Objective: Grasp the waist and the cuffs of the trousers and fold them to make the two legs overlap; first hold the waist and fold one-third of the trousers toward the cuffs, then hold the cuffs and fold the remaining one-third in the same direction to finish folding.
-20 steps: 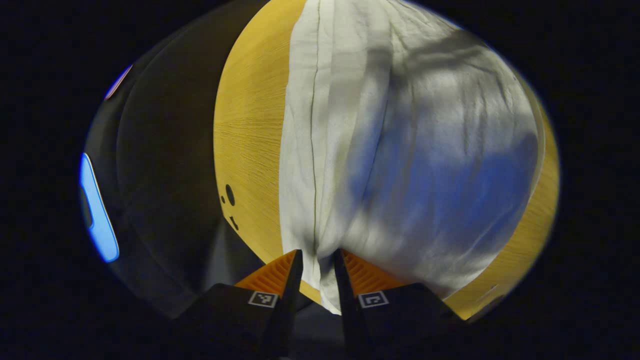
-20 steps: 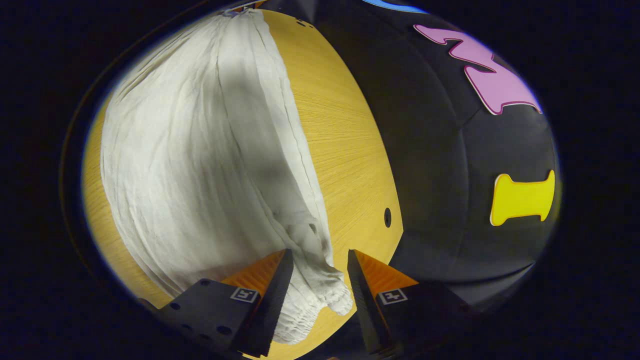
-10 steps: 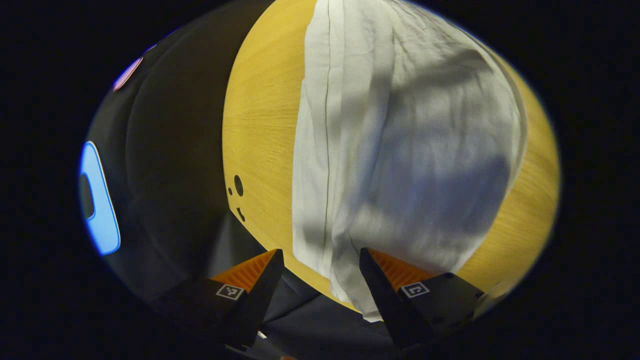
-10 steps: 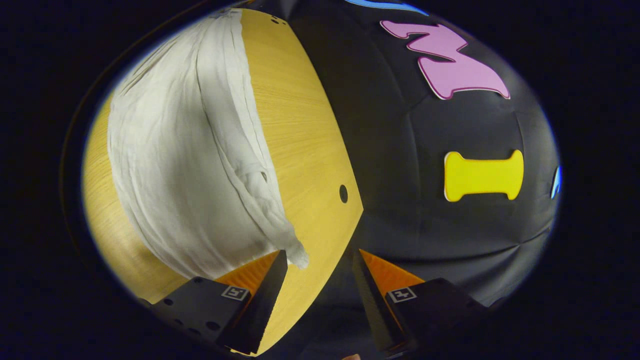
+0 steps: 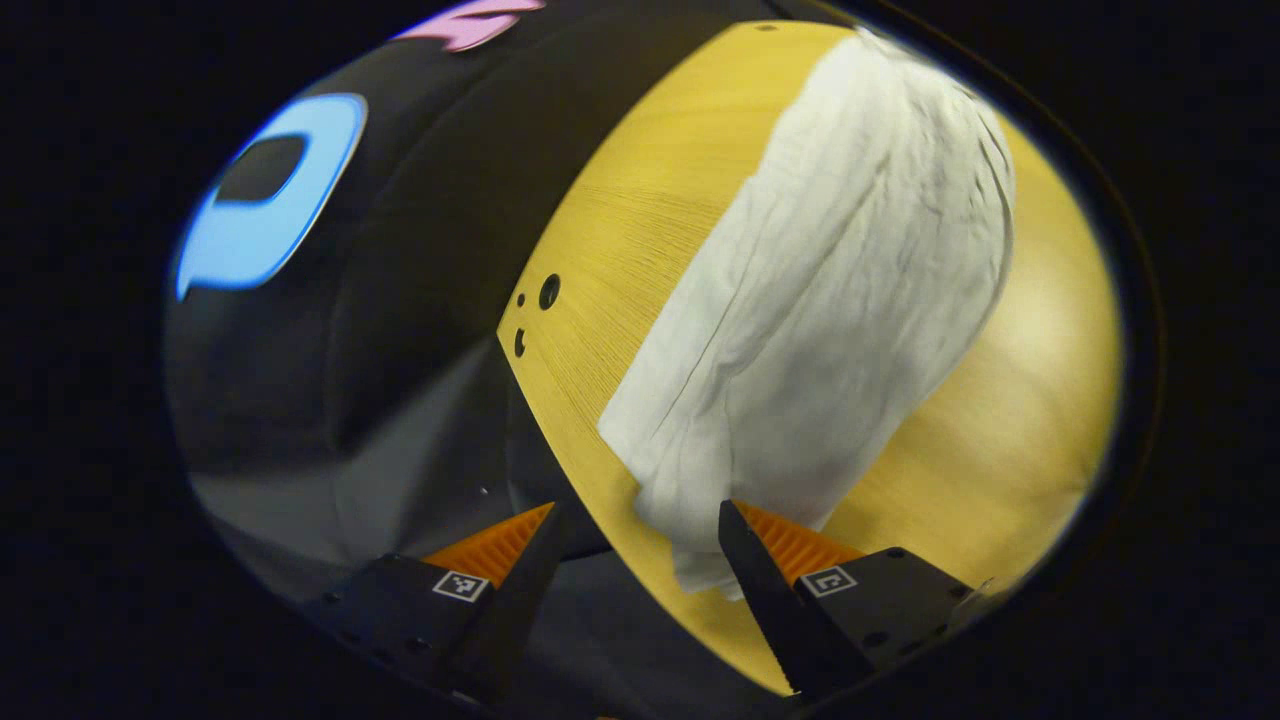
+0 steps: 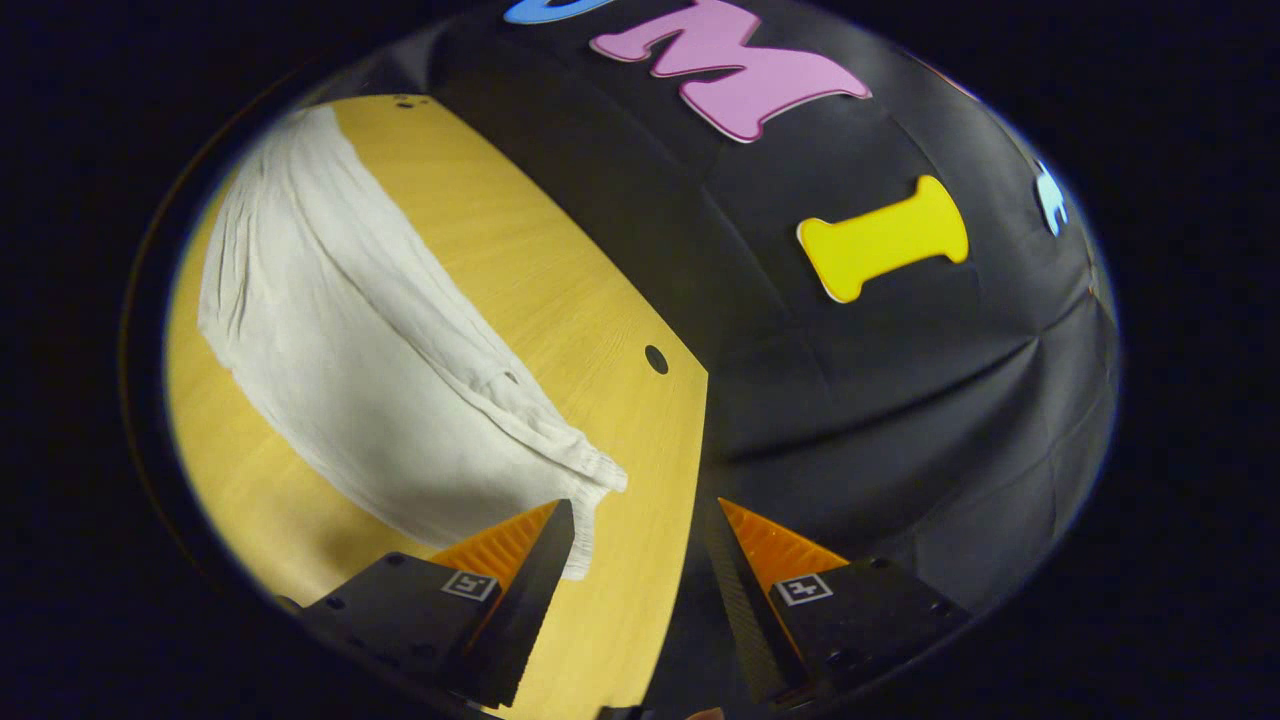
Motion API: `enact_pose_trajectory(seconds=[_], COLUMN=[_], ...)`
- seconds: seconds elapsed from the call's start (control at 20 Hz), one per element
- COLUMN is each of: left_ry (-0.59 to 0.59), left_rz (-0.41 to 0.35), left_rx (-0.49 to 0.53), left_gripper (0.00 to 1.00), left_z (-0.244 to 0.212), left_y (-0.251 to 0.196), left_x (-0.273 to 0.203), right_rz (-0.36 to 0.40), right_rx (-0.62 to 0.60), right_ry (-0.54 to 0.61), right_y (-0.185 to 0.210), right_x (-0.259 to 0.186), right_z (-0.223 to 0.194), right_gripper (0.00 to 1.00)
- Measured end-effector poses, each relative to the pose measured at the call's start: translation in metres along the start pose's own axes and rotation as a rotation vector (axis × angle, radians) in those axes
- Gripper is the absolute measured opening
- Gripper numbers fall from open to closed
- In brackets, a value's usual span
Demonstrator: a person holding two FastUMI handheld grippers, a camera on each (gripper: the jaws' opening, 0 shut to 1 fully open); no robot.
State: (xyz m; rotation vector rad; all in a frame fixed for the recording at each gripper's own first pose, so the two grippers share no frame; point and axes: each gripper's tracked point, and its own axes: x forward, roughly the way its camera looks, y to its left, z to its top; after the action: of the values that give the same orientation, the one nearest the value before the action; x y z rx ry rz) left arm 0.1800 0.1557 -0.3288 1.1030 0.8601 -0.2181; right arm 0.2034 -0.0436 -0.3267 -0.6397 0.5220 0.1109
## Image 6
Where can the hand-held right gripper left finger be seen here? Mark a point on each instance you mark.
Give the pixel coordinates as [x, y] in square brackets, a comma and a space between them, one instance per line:
[530, 600]

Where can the black backdrop cloth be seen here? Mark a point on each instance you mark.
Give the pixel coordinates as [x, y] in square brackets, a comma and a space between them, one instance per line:
[850, 400]

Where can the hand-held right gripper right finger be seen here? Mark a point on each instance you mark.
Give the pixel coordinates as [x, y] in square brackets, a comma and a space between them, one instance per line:
[745, 610]

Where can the white jeans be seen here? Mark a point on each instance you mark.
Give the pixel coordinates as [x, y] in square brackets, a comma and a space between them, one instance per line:
[350, 350]

